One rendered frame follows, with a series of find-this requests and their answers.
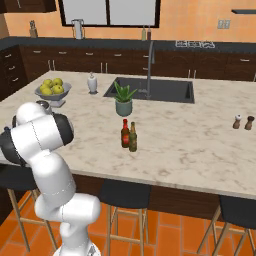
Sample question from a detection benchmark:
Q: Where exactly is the dark wall cupboard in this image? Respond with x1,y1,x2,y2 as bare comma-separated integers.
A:
0,0,58,14

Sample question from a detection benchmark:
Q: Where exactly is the window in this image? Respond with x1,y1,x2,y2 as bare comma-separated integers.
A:
57,0,162,29

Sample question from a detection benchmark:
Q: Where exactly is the white-topped salt shaker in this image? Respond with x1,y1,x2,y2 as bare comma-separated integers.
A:
232,114,242,130

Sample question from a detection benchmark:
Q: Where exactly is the dark sink basin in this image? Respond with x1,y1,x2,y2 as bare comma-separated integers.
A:
102,76,196,104

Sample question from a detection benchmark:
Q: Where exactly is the hob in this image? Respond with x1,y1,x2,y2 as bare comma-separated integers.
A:
175,40,216,49

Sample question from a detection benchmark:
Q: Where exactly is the grey tap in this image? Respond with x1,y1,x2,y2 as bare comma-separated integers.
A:
137,40,156,99

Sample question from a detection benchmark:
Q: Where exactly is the wall socket plate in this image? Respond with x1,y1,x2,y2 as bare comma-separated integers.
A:
217,19,231,30

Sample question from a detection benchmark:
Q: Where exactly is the red-capped brown glass bottle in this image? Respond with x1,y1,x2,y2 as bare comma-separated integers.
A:
120,118,131,149

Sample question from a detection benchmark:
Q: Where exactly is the potted green plant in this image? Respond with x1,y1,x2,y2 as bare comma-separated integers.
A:
113,80,138,118

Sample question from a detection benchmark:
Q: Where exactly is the dark wooden cupboard run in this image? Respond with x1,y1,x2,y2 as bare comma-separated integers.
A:
0,43,256,103

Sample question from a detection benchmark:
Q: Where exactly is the black bar stool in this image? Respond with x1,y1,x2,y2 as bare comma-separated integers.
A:
97,179,153,256
196,194,256,256
0,163,58,253

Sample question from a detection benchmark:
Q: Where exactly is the silver kettle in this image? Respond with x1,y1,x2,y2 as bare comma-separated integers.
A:
70,19,86,40

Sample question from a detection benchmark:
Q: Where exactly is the white soap dispenser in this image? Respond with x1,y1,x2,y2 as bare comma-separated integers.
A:
87,71,99,95

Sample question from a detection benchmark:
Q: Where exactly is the knife block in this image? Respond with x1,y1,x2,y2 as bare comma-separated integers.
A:
29,20,39,39

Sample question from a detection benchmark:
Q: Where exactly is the dark wall shelf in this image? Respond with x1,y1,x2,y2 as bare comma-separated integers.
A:
231,8,256,15

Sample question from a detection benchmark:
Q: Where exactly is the green-brown glass bottle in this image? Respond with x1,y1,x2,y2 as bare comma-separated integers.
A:
128,121,138,153

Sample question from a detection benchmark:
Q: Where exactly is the grey fruit bowl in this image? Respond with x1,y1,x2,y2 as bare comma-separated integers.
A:
34,82,73,108

